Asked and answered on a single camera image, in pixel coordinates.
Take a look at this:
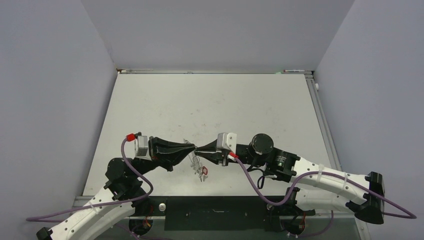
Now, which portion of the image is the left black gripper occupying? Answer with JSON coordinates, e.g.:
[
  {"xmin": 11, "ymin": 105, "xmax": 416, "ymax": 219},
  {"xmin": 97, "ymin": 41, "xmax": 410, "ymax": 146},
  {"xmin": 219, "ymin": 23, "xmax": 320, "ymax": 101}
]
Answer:
[{"xmin": 132, "ymin": 135, "xmax": 196, "ymax": 178}]

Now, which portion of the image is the silver metal key organizer ring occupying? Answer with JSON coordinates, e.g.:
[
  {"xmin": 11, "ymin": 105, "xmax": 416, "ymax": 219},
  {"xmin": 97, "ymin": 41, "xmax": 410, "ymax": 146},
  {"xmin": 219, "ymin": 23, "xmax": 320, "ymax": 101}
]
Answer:
[{"xmin": 183, "ymin": 139, "xmax": 210, "ymax": 183}]

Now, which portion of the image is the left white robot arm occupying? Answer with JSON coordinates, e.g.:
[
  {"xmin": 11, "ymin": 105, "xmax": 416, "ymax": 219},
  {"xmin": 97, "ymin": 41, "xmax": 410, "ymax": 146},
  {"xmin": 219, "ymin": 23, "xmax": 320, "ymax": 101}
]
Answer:
[{"xmin": 27, "ymin": 132, "xmax": 196, "ymax": 240}]

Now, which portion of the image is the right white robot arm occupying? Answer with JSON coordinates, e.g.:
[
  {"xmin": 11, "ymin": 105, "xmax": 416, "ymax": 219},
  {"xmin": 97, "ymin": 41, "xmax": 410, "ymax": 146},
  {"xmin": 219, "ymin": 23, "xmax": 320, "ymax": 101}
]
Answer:
[{"xmin": 194, "ymin": 132, "xmax": 385, "ymax": 225}]

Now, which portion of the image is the key with red tag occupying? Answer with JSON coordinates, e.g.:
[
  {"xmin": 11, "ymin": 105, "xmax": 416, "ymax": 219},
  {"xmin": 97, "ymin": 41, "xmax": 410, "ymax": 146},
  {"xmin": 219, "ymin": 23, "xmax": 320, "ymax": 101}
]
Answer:
[{"xmin": 199, "ymin": 166, "xmax": 208, "ymax": 177}]

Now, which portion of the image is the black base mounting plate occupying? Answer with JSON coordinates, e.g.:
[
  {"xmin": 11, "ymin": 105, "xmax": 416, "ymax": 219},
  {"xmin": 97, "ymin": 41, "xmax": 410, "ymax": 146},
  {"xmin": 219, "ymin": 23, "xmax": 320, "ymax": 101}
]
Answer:
[{"xmin": 131, "ymin": 196, "xmax": 316, "ymax": 232}]

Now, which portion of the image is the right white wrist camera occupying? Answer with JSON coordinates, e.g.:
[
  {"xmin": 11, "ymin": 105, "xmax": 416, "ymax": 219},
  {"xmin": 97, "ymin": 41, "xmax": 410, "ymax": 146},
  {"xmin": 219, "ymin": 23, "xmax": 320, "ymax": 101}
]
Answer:
[{"xmin": 216, "ymin": 132, "xmax": 237, "ymax": 153}]

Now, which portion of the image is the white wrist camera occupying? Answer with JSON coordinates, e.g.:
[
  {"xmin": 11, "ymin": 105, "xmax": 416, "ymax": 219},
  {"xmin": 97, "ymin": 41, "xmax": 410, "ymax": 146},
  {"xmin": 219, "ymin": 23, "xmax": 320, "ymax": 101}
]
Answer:
[
  {"xmin": 126, "ymin": 132, "xmax": 149, "ymax": 158},
  {"xmin": 216, "ymin": 132, "xmax": 237, "ymax": 153}
]

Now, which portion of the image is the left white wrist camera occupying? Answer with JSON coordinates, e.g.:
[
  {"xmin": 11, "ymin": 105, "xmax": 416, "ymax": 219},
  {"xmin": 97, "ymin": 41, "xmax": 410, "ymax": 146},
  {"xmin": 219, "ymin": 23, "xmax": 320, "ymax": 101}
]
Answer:
[{"xmin": 126, "ymin": 132, "xmax": 149, "ymax": 158}]

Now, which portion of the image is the aluminium frame rail back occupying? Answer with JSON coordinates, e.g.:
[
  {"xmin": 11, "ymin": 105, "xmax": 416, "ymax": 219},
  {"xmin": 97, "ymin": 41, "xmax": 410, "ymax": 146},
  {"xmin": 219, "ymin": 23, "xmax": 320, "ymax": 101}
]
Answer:
[{"xmin": 117, "ymin": 69, "xmax": 314, "ymax": 75}]

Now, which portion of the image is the aluminium frame rail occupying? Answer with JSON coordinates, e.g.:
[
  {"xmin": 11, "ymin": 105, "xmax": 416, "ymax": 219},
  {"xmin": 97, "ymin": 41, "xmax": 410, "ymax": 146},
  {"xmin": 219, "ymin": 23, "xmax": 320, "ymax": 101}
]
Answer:
[
  {"xmin": 304, "ymin": 74, "xmax": 342, "ymax": 171},
  {"xmin": 117, "ymin": 69, "xmax": 314, "ymax": 75}
]

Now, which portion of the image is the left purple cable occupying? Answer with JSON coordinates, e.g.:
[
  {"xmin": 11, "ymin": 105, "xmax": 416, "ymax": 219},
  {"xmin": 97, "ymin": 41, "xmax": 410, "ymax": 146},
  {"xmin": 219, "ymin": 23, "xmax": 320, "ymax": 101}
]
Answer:
[{"xmin": 25, "ymin": 137, "xmax": 155, "ymax": 223}]

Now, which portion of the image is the aluminium frame rail right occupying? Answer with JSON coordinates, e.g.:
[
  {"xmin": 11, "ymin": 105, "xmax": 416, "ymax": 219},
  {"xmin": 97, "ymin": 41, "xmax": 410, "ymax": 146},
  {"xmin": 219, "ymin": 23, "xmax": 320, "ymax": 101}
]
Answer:
[{"xmin": 304, "ymin": 74, "xmax": 342, "ymax": 171}]

